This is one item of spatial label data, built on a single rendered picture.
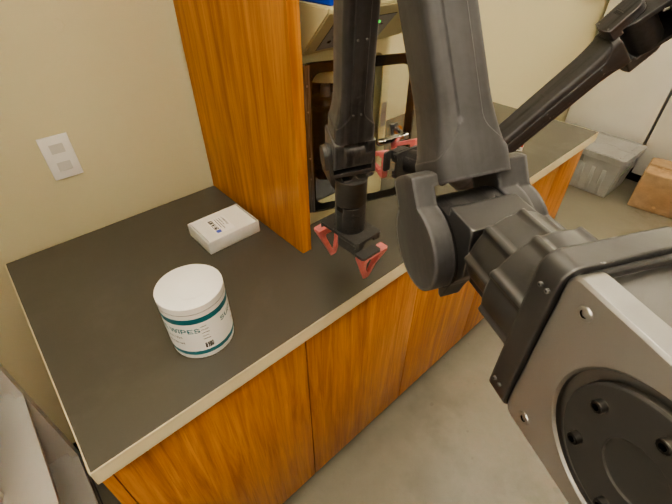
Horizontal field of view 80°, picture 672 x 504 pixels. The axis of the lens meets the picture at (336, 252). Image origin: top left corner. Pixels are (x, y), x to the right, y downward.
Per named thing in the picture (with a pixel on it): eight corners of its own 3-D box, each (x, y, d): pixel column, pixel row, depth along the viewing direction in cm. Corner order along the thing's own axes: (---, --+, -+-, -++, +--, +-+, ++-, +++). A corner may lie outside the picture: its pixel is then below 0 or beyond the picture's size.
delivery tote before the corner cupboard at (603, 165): (531, 172, 338) (544, 134, 317) (555, 158, 358) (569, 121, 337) (606, 202, 303) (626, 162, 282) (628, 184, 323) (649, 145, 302)
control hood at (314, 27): (294, 54, 88) (290, 0, 82) (393, 32, 105) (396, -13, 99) (328, 64, 82) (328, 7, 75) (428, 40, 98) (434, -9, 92)
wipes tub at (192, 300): (162, 332, 88) (141, 283, 79) (216, 303, 95) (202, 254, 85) (190, 370, 81) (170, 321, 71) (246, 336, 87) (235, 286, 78)
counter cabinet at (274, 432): (124, 436, 165) (11, 275, 108) (432, 234, 271) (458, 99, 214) (202, 592, 127) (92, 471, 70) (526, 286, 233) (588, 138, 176)
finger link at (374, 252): (360, 257, 84) (362, 221, 78) (385, 275, 80) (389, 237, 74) (336, 272, 81) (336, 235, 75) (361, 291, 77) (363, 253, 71)
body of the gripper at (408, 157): (391, 151, 95) (417, 160, 90) (418, 141, 100) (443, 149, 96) (389, 177, 98) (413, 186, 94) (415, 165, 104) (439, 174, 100)
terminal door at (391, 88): (308, 212, 115) (300, 63, 90) (402, 192, 124) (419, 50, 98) (309, 214, 115) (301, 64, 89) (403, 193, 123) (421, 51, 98)
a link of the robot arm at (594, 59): (653, -1, 64) (670, 44, 70) (629, -11, 68) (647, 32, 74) (441, 181, 84) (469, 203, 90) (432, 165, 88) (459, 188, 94)
